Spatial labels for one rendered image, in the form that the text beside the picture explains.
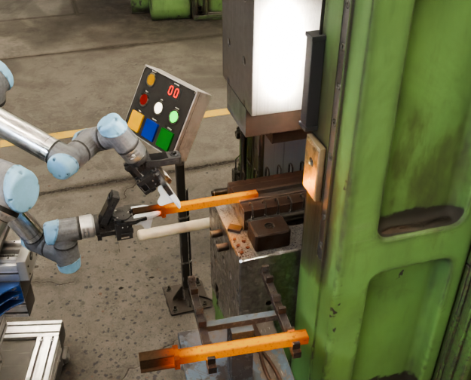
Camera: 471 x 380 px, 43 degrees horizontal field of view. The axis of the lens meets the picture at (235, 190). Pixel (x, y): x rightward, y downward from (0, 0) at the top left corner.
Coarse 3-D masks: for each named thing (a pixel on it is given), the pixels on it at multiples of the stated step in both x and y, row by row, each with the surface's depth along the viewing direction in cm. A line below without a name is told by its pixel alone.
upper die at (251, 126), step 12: (228, 84) 189; (228, 96) 191; (228, 108) 194; (240, 108) 180; (240, 120) 182; (252, 120) 178; (264, 120) 179; (276, 120) 180; (288, 120) 182; (300, 120) 183; (252, 132) 180; (264, 132) 181; (276, 132) 183
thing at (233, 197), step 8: (240, 192) 202; (248, 192) 202; (256, 192) 203; (192, 200) 198; (200, 200) 198; (208, 200) 198; (216, 200) 198; (224, 200) 199; (232, 200) 200; (136, 208) 193; (144, 208) 193; (152, 208) 193; (160, 208) 193; (168, 208) 194; (176, 208) 195; (184, 208) 196; (192, 208) 197; (200, 208) 198
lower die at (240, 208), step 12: (240, 180) 214; (252, 180) 214; (264, 180) 214; (276, 180) 212; (288, 180) 212; (300, 180) 212; (228, 192) 213; (288, 192) 204; (300, 192) 205; (240, 204) 200; (252, 204) 200; (264, 204) 200; (276, 204) 200; (288, 204) 200; (300, 204) 202; (240, 216) 202
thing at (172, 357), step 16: (272, 336) 147; (288, 336) 147; (304, 336) 147; (144, 352) 141; (160, 352) 141; (176, 352) 142; (192, 352) 143; (208, 352) 143; (224, 352) 143; (240, 352) 144; (144, 368) 142; (160, 368) 142; (176, 368) 142
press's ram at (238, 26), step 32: (224, 0) 179; (256, 0) 153; (288, 0) 155; (320, 0) 158; (224, 32) 184; (256, 32) 157; (288, 32) 160; (224, 64) 190; (256, 64) 163; (288, 64) 165; (256, 96) 168; (288, 96) 171
